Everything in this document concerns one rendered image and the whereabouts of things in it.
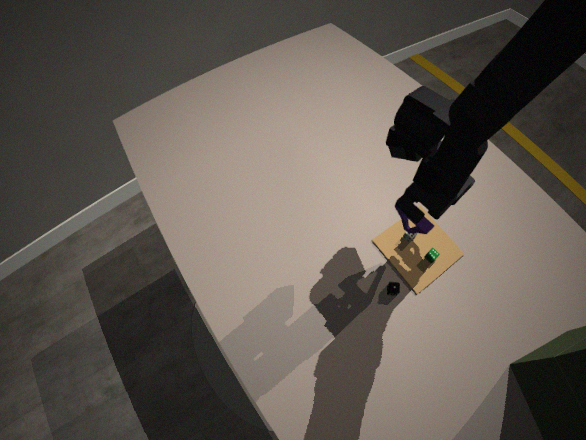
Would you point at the tan mat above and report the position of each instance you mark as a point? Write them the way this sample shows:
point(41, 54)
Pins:
point(408, 258)

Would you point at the black die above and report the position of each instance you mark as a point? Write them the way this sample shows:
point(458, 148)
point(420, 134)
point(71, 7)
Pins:
point(393, 288)

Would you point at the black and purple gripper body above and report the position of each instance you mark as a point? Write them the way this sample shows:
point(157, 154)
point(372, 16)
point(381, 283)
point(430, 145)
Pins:
point(446, 193)

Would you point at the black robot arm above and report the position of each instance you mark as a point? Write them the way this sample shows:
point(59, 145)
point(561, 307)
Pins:
point(551, 40)

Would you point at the green die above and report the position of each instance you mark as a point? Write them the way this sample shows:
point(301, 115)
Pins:
point(431, 255)

